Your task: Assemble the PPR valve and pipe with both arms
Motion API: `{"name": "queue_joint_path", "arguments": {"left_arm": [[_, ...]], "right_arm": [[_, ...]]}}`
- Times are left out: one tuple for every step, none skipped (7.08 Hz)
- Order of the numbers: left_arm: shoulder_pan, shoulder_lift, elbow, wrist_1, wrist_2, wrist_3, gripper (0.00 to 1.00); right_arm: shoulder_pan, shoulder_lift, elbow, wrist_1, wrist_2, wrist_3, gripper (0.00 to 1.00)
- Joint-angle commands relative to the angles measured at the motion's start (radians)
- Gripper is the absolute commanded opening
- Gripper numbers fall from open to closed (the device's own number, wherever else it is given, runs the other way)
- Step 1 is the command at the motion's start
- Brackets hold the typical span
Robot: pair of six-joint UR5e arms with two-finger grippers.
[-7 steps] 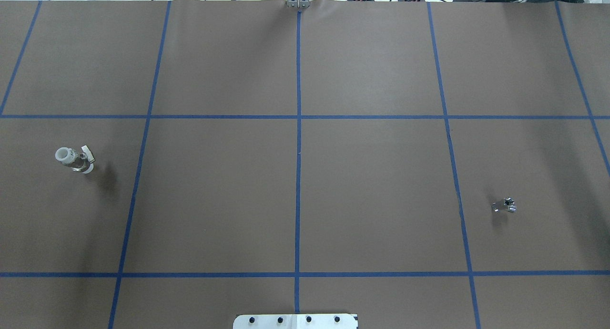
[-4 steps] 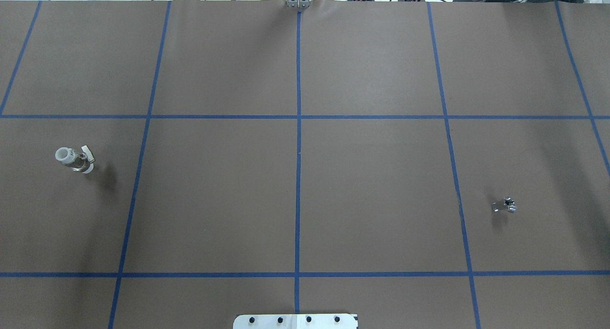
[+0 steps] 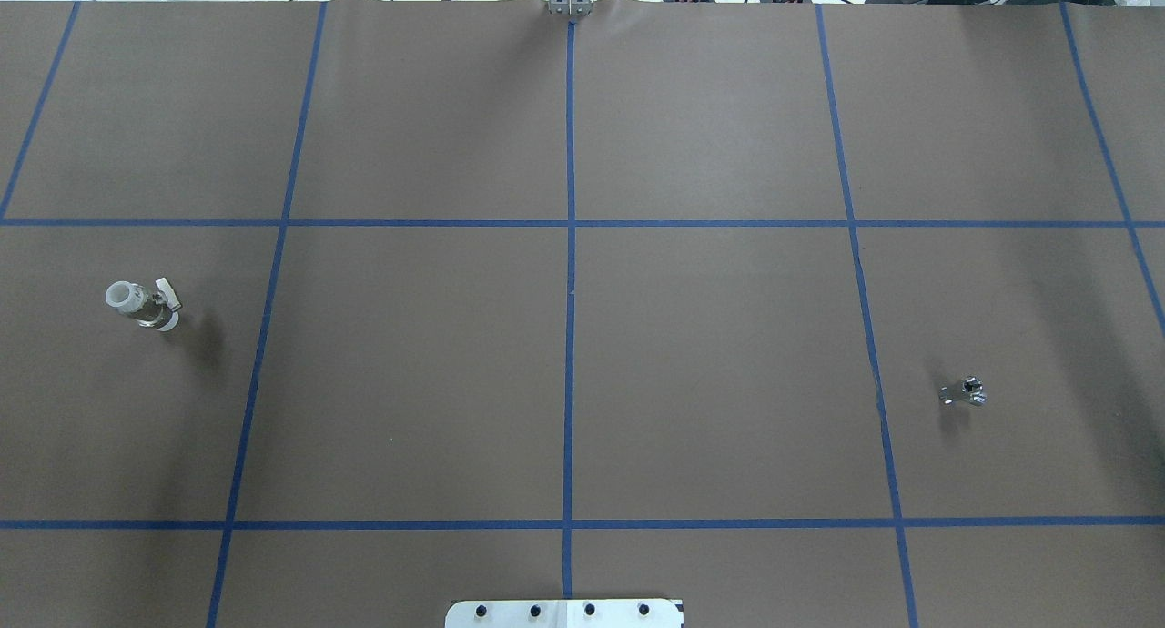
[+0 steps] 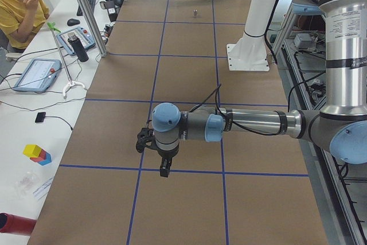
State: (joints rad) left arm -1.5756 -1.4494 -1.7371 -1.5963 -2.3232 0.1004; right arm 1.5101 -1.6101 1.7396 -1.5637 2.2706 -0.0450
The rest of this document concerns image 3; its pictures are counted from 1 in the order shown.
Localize small metal pipe fitting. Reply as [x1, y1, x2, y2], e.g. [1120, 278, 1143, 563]
[937, 376, 987, 407]

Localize white PPR valve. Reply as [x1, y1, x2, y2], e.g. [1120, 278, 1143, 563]
[104, 277, 182, 332]

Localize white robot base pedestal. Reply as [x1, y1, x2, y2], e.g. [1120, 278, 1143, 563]
[444, 598, 685, 627]

